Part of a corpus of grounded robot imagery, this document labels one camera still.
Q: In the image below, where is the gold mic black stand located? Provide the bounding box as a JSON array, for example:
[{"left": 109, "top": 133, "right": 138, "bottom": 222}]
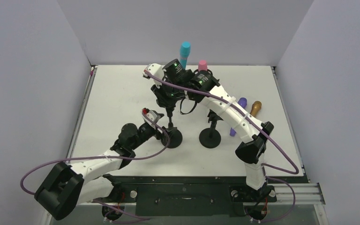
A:
[{"left": 161, "top": 106, "right": 183, "bottom": 149}]

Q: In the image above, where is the purple mic black stand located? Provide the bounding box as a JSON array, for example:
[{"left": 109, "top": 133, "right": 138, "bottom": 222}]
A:
[{"left": 199, "top": 110, "right": 223, "bottom": 149}]

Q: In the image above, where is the purple microphone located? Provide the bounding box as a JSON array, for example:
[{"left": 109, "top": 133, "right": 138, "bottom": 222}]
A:
[{"left": 229, "top": 97, "right": 248, "bottom": 137}]

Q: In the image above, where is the gold microphone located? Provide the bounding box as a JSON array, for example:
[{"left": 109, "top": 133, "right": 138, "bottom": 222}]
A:
[{"left": 250, "top": 101, "right": 262, "bottom": 117}]

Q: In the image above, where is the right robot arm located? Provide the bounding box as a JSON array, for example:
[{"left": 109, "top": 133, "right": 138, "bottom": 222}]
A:
[{"left": 143, "top": 59, "right": 274, "bottom": 200}]

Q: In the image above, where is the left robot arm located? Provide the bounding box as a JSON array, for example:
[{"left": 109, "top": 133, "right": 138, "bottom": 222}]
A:
[{"left": 34, "top": 122, "right": 169, "bottom": 220}]

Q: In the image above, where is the pink microphone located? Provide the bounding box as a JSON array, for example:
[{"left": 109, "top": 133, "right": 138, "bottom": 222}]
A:
[{"left": 198, "top": 60, "right": 208, "bottom": 71}]

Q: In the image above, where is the cyan microphone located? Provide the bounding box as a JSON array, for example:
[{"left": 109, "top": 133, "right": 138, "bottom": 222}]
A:
[{"left": 179, "top": 41, "right": 191, "bottom": 68}]

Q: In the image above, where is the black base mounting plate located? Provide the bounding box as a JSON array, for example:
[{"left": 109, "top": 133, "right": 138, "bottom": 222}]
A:
[{"left": 91, "top": 174, "right": 294, "bottom": 219}]

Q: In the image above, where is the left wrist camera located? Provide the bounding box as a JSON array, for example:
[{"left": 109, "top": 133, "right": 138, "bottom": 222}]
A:
[{"left": 141, "top": 108, "right": 165, "bottom": 129}]

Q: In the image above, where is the aluminium frame rail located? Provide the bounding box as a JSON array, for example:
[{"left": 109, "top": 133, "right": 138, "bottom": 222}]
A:
[{"left": 270, "top": 183, "right": 325, "bottom": 205}]

